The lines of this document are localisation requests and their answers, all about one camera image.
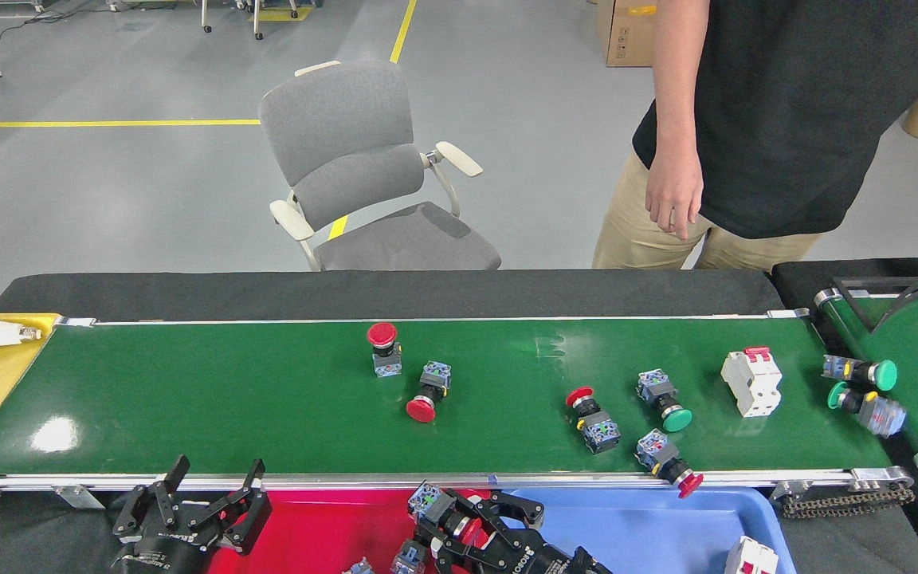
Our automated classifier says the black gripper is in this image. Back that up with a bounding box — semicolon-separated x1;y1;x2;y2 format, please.
112;454;273;574
415;490;613;574

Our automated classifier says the black conveyor drive chain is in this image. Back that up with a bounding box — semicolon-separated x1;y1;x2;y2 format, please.
778;486;916;519

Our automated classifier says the blue plastic tray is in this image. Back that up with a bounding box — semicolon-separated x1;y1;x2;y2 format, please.
499;486;798;574

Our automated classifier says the person's right hand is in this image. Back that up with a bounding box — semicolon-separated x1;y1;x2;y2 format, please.
645;147;704;240

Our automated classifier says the long green conveyor belt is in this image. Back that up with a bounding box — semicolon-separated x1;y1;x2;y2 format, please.
0;307;916;511

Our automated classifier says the brown cardboard box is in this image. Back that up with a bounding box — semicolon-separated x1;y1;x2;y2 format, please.
596;0;659;67

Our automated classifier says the red plastic tray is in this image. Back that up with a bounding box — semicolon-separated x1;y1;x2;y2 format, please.
208;488;500;574

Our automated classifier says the green push button switch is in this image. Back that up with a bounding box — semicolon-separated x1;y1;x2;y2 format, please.
827;381;908;438
636;368;693;434
821;354;899;392

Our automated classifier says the person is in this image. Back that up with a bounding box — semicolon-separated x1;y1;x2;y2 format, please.
593;0;918;272

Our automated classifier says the white wheeled cart frame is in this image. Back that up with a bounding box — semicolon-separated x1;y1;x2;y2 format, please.
108;0;300;41

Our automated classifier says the grey fabric office chair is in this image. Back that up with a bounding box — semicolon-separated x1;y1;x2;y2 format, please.
258;60;502;273

